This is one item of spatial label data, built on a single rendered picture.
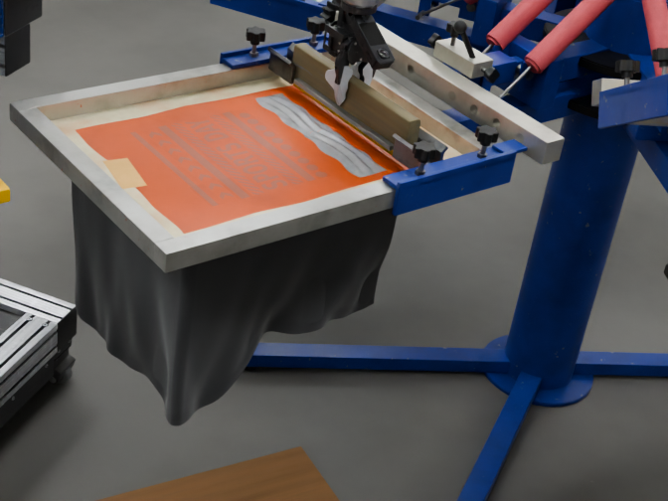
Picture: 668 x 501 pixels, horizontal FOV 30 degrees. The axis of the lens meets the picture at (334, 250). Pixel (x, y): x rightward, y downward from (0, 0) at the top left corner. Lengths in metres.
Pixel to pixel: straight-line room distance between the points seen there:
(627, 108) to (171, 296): 0.88
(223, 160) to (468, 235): 1.88
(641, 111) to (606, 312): 1.76
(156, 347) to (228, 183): 0.35
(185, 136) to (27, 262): 1.40
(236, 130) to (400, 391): 1.16
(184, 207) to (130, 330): 0.34
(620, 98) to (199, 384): 0.94
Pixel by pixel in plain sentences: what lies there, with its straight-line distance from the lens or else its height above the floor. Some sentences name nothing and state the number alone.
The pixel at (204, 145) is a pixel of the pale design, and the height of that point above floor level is 0.96.
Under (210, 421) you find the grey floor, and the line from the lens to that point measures 3.22.
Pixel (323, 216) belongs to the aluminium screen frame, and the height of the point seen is 0.98.
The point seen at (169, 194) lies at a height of 0.96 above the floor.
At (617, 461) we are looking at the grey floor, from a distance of 3.38.
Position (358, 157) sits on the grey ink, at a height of 0.96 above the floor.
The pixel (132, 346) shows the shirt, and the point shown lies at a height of 0.59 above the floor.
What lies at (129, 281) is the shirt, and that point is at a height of 0.75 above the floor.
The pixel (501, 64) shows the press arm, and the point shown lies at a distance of 2.76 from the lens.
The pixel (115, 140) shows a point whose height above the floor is 0.96.
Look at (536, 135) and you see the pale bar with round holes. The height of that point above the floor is 1.04.
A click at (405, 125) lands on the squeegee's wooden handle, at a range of 2.40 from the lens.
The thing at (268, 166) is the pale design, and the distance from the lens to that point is 2.38.
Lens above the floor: 2.11
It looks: 32 degrees down
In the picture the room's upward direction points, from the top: 9 degrees clockwise
